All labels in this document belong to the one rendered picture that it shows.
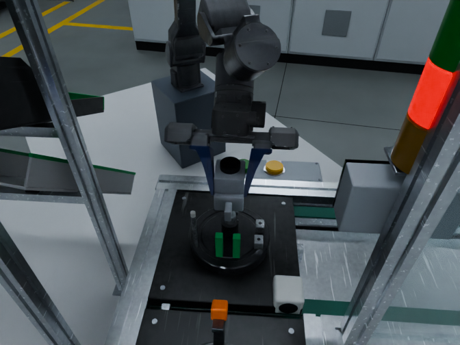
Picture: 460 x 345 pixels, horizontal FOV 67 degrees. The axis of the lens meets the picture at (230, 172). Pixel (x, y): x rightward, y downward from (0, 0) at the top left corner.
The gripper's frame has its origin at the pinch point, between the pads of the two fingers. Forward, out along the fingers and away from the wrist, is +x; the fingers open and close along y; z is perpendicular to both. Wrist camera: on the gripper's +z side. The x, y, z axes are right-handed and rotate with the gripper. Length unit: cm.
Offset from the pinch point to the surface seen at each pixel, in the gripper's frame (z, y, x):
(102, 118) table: -61, -45, -15
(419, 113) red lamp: 21.3, 16.5, -5.8
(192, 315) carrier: -0.8, -4.6, 21.7
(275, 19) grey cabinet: -273, 22, -142
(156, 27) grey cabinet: -296, -95, -141
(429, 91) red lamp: 22.7, 16.5, -7.3
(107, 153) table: -47, -37, -3
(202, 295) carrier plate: -3.4, -3.4, 19.4
